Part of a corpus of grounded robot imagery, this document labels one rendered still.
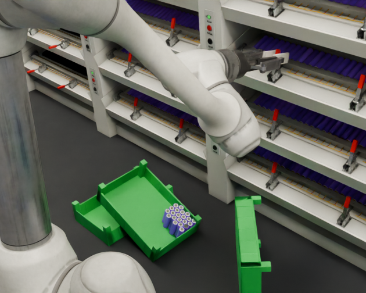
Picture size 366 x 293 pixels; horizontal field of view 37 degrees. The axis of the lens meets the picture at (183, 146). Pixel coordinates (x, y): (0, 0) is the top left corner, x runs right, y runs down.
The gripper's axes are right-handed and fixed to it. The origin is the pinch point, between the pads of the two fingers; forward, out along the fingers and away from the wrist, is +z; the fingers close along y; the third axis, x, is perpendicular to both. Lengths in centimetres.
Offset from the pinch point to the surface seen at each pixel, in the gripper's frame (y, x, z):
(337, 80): 17.7, -2.4, 4.6
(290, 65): 2.2, -2.3, 4.6
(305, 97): 12.4, -8.1, -0.8
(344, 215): 27, -41, 9
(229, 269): 4, -65, -11
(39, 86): -153, -56, 14
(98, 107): -93, -47, 8
